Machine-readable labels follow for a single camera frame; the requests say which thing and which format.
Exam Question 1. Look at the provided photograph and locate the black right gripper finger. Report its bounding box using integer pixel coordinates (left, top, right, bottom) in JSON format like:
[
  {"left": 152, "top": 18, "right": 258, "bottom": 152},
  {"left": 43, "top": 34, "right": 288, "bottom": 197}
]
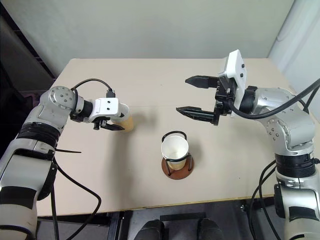
[
  {"left": 175, "top": 106, "right": 216, "bottom": 124},
  {"left": 184, "top": 74, "right": 220, "bottom": 90}
]

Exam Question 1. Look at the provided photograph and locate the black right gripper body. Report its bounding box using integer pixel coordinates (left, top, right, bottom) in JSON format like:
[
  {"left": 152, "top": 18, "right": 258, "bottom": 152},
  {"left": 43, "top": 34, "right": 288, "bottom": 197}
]
[{"left": 212, "top": 77, "right": 237, "bottom": 126}]

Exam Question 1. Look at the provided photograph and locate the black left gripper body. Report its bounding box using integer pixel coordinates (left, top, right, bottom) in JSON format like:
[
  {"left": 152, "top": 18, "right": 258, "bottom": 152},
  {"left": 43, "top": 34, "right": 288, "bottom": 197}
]
[{"left": 93, "top": 116, "right": 113, "bottom": 131}]

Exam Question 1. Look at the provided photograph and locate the tan paper cup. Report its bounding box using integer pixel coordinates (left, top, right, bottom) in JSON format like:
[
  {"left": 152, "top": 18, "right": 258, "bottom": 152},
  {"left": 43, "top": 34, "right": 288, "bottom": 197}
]
[{"left": 111, "top": 104, "right": 135, "bottom": 133}]

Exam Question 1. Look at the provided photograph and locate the white paper cup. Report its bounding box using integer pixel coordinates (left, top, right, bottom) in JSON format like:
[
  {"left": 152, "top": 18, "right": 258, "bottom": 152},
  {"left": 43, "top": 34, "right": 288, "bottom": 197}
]
[{"left": 160, "top": 135, "right": 190, "bottom": 171}]

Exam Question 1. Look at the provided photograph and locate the black zip tie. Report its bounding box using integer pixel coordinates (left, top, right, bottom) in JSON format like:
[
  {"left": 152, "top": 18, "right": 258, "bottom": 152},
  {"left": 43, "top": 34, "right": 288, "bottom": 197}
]
[{"left": 54, "top": 148, "right": 83, "bottom": 154}]

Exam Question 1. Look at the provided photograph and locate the black flat plate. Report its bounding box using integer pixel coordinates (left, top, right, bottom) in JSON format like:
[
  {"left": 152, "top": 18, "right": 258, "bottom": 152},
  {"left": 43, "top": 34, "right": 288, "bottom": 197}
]
[{"left": 159, "top": 212, "right": 207, "bottom": 222}]

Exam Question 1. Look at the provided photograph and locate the dark rounded shape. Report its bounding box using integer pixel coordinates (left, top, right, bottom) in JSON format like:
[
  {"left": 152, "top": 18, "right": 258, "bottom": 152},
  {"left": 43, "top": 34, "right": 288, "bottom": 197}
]
[
  {"left": 197, "top": 218, "right": 224, "bottom": 240},
  {"left": 134, "top": 219, "right": 166, "bottom": 240}
]

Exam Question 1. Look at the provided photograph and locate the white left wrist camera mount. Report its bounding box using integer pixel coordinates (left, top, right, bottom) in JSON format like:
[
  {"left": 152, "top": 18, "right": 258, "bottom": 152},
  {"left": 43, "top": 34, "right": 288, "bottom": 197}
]
[{"left": 88, "top": 97, "right": 129, "bottom": 123}]

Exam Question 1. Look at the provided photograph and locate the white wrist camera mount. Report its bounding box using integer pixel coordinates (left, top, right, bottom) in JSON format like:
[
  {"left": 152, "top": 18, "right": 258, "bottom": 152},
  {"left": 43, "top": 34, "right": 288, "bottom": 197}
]
[
  {"left": 88, "top": 97, "right": 129, "bottom": 123},
  {"left": 217, "top": 49, "right": 248, "bottom": 118}
]

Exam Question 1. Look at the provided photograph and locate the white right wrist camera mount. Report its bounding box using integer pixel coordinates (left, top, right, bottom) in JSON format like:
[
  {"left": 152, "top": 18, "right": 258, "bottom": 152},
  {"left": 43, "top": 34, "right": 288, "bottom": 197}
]
[{"left": 217, "top": 49, "right": 248, "bottom": 118}]

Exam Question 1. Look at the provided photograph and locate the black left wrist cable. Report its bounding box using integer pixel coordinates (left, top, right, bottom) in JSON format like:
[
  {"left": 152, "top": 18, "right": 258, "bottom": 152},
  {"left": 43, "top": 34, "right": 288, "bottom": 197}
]
[{"left": 71, "top": 78, "right": 117, "bottom": 99}]

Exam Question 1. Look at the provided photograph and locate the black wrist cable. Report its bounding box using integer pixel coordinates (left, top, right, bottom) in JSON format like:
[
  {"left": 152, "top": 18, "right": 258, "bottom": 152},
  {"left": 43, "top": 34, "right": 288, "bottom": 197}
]
[
  {"left": 224, "top": 78, "right": 320, "bottom": 118},
  {"left": 71, "top": 78, "right": 117, "bottom": 99}
]

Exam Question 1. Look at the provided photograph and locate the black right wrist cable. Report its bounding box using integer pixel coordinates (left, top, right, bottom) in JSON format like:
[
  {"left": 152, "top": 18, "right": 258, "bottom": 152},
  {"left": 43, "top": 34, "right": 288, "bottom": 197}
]
[{"left": 224, "top": 78, "right": 320, "bottom": 118}]

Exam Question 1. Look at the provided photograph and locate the wire cup holder brown base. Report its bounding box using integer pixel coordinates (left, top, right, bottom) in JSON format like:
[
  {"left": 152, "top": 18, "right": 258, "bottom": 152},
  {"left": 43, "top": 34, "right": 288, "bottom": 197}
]
[{"left": 161, "top": 130, "right": 195, "bottom": 180}]

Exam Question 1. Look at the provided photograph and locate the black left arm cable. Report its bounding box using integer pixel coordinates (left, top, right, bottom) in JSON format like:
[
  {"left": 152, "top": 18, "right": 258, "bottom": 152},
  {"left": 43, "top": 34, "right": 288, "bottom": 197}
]
[{"left": 49, "top": 159, "right": 103, "bottom": 240}]

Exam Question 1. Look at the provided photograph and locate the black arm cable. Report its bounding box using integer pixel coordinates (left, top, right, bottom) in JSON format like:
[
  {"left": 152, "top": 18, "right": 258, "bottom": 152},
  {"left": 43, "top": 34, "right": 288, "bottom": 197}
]
[
  {"left": 249, "top": 159, "right": 283, "bottom": 240},
  {"left": 49, "top": 159, "right": 103, "bottom": 240}
]

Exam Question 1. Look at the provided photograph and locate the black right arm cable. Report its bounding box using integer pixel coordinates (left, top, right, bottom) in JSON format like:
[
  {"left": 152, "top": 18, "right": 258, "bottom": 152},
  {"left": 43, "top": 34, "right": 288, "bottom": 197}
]
[{"left": 249, "top": 159, "right": 283, "bottom": 240}]

